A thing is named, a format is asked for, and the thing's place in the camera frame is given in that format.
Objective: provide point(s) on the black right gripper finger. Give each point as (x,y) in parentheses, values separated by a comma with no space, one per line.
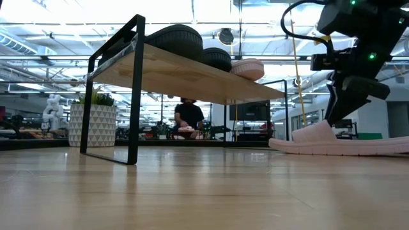
(346,111)
(329,105)

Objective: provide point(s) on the pink slide sandal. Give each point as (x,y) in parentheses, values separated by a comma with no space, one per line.
(249,68)
(319,143)

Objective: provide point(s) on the black slide sandal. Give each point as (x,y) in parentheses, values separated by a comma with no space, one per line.
(179,41)
(217,59)

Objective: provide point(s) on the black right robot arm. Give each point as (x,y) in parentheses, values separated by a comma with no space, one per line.
(377,19)

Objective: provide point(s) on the green box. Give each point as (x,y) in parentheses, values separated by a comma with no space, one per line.
(370,136)

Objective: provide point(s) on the person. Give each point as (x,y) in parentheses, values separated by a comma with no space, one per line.
(188,115)

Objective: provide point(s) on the plant in white patterned pot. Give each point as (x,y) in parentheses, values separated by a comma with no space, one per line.
(96,124)

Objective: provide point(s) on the white robot figure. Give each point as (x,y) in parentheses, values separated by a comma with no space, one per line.
(52,111)

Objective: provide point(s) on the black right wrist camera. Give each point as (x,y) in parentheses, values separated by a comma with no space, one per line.
(322,62)

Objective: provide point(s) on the wooden shelf black metal frame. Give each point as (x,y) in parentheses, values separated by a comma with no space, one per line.
(191,80)

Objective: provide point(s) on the black aluminium table frame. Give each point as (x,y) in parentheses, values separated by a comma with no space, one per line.
(32,144)

